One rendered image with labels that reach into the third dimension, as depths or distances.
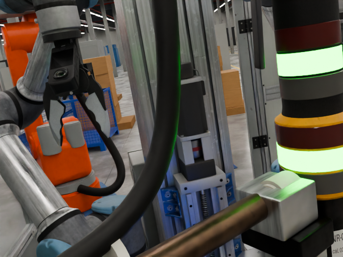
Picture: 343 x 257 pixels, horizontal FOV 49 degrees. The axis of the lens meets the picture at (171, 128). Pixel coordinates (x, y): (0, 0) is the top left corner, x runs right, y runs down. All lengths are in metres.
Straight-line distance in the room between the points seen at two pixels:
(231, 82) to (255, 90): 5.77
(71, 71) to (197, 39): 0.52
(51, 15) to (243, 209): 0.59
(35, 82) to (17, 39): 3.10
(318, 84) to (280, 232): 0.08
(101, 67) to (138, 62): 7.11
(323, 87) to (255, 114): 1.89
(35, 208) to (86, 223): 0.12
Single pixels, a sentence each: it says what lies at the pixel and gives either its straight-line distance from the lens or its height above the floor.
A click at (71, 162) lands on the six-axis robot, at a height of 0.58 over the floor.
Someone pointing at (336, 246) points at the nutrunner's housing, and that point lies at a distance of 0.24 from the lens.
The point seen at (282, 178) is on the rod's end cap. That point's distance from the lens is 0.21.
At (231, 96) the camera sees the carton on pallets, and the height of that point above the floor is 0.36.
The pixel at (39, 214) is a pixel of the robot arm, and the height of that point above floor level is 1.30.
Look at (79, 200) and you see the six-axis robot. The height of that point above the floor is 0.19.
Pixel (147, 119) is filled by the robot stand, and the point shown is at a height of 1.43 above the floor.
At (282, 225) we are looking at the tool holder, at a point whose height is 1.54.
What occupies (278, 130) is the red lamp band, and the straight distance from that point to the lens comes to 0.22.
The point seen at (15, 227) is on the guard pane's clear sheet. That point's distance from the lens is 1.59.
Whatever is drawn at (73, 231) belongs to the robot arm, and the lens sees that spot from 0.90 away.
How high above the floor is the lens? 1.63
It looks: 13 degrees down
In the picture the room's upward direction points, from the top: 10 degrees counter-clockwise
